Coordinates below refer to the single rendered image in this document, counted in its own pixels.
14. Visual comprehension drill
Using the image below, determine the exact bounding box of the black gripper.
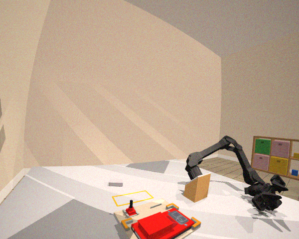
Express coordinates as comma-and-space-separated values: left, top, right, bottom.
252, 174, 288, 211

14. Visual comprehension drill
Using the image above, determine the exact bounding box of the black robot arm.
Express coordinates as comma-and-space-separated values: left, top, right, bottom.
185, 135, 282, 211

